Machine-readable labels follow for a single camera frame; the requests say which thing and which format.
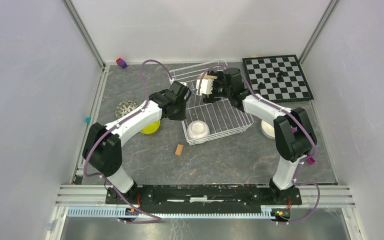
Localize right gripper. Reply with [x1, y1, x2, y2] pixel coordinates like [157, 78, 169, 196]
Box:
[203, 69, 233, 103]

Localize yellow-green bowl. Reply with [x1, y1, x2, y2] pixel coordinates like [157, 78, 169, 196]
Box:
[140, 120, 161, 135]

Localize white ribbed bowl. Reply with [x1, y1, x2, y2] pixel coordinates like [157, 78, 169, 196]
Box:
[260, 120, 275, 139]

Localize beige flower bowl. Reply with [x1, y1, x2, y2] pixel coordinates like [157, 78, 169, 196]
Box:
[196, 73, 218, 85]

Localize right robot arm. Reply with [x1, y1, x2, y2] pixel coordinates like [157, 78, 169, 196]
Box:
[196, 67, 317, 204]

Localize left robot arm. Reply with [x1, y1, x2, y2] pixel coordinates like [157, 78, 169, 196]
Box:
[82, 80, 192, 204]

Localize plain white bowl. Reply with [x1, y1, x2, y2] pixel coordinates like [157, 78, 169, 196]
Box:
[186, 120, 210, 145]

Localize black chess piece left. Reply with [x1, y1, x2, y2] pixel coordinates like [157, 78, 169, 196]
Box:
[257, 82, 265, 90]

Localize black chess piece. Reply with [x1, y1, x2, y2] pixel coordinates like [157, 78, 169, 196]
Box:
[257, 82, 265, 90]
[277, 71, 285, 78]

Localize wooden block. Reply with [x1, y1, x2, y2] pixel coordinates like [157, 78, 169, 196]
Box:
[174, 144, 184, 156]

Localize black grey chessboard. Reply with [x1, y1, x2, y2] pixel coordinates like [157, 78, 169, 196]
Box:
[242, 54, 314, 103]

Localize black chess piece right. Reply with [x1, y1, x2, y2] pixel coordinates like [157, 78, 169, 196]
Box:
[277, 71, 285, 78]

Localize purple red block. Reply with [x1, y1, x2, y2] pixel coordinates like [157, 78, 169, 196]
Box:
[115, 58, 128, 69]

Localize purple scoop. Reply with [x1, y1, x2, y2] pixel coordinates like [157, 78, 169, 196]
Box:
[306, 157, 316, 165]

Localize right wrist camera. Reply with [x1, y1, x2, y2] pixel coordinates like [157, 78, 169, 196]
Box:
[195, 78, 214, 96]

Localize white wire dish rack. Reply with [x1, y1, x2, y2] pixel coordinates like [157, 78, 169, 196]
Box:
[169, 59, 254, 145]

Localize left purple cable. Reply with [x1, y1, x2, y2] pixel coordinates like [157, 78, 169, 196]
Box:
[82, 59, 175, 225]

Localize purple cable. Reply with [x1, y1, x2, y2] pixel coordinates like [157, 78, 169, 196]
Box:
[82, 59, 175, 225]
[196, 64, 322, 226]

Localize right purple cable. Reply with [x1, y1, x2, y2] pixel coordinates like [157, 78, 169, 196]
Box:
[196, 64, 322, 226]

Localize aluminium frame rails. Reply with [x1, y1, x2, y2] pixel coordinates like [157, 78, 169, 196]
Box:
[44, 0, 365, 240]

